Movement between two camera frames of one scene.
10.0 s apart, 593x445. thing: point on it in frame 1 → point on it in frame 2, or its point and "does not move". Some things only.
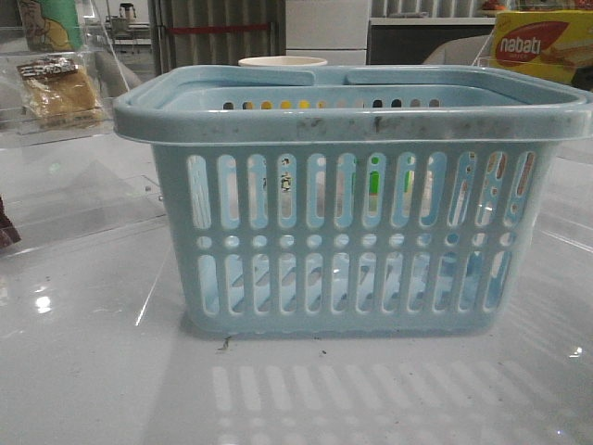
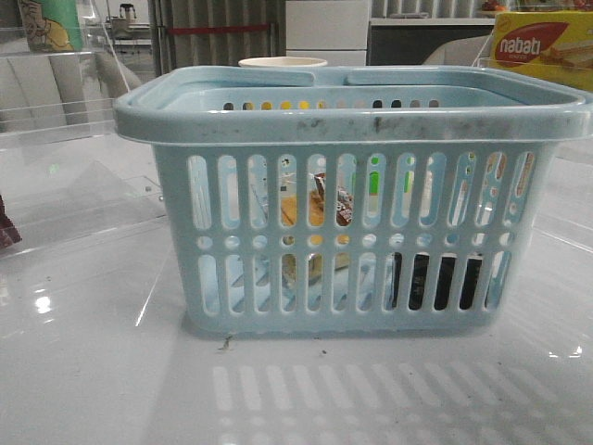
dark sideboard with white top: (413, 40) does not move
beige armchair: (475, 50) does not move
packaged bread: (59, 94) → (316, 217)
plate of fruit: (492, 5) does not move
